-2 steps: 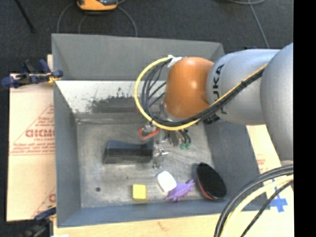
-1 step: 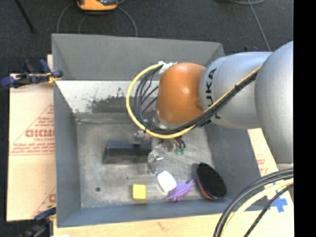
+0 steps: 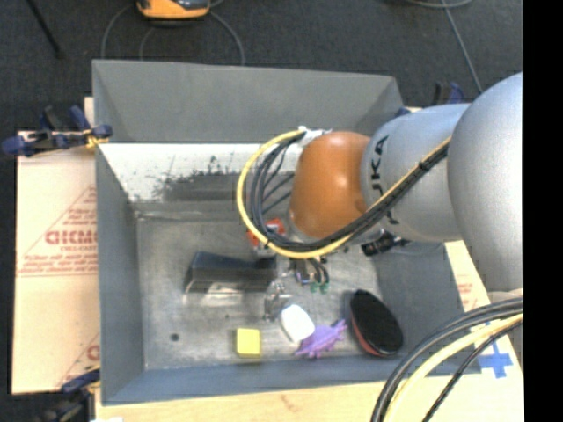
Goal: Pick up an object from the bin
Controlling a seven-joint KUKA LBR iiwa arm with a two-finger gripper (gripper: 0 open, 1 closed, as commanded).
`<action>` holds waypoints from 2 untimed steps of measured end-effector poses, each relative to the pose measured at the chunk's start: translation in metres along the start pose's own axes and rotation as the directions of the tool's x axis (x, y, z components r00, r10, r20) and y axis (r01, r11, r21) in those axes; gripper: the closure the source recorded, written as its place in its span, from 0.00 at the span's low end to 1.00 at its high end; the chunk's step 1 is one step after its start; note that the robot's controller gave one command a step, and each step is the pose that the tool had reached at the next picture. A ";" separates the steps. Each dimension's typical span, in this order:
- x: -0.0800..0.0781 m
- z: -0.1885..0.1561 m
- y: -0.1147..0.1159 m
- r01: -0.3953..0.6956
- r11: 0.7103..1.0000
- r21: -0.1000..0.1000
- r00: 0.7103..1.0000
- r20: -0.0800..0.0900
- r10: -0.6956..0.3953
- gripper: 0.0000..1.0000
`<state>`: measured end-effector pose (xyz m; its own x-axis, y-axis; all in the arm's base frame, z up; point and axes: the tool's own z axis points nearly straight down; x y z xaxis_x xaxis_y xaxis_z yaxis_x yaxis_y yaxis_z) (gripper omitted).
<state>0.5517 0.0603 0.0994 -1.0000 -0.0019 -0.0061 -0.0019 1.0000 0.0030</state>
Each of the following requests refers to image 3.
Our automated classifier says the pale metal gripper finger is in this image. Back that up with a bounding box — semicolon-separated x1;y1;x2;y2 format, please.
262;297;283;323
267;279;289;302

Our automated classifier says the white cup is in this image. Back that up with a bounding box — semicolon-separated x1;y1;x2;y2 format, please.
279;303;317;344

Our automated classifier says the yellow sponge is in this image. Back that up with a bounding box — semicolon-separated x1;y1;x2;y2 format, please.
231;326;264;360

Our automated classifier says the dark blue flat box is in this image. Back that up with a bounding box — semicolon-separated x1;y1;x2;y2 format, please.
182;250;279;296

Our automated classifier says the orange and white packet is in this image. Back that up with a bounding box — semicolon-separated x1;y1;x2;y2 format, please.
245;216;286;251

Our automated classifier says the purple toy animal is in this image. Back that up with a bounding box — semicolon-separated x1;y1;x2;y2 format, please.
293;317;349;360

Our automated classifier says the black oval brush red rim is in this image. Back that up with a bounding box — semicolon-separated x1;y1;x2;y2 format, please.
348;288;405;359

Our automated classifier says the grey metal bin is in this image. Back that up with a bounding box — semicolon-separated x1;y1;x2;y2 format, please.
91;58;481;404

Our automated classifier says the brown cardboard board red print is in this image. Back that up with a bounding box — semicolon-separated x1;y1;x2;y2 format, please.
10;96;494;396

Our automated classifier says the black cylinder on white bracket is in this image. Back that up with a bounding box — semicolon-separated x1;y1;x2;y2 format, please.
360;228;411;258

